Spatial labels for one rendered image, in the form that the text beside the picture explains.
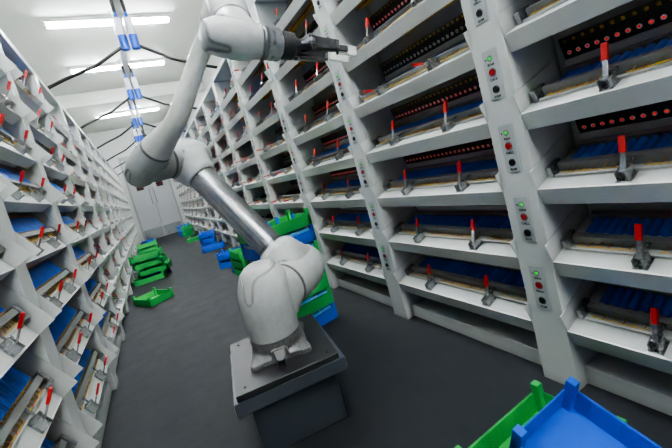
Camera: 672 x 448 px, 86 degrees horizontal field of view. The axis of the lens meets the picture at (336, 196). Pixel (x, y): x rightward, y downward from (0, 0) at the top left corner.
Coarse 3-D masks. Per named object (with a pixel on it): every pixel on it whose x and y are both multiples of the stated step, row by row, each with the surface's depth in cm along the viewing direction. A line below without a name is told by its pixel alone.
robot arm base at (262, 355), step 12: (300, 324) 120; (288, 336) 107; (300, 336) 111; (252, 348) 112; (264, 348) 105; (276, 348) 105; (288, 348) 106; (300, 348) 106; (252, 360) 106; (264, 360) 104; (276, 360) 101
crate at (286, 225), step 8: (304, 208) 173; (288, 216) 186; (296, 216) 183; (304, 216) 171; (272, 224) 183; (280, 224) 163; (288, 224) 166; (296, 224) 168; (304, 224) 171; (280, 232) 163; (288, 232) 166; (240, 240) 170
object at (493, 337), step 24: (360, 288) 196; (384, 288) 184; (432, 312) 146; (456, 312) 141; (480, 336) 126; (504, 336) 118; (528, 336) 114; (600, 360) 96; (624, 360) 94; (600, 384) 93; (624, 384) 88; (648, 384) 85
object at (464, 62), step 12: (468, 36) 93; (444, 48) 122; (420, 60) 132; (456, 60) 99; (468, 60) 96; (396, 72) 144; (432, 72) 107; (444, 72) 104; (456, 72) 101; (372, 84) 152; (408, 84) 117; (420, 84) 113; (432, 84) 110; (360, 96) 147; (384, 96) 129; (396, 96) 124; (408, 96) 120; (360, 108) 143; (372, 108) 138
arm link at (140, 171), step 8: (136, 152) 115; (128, 160) 118; (136, 160) 115; (144, 160) 115; (152, 160) 115; (168, 160) 119; (176, 160) 126; (128, 168) 118; (136, 168) 117; (144, 168) 116; (152, 168) 117; (160, 168) 119; (168, 168) 123; (176, 168) 127; (128, 176) 121; (136, 176) 119; (144, 176) 119; (152, 176) 120; (160, 176) 123; (168, 176) 126; (136, 184) 122; (144, 184) 123
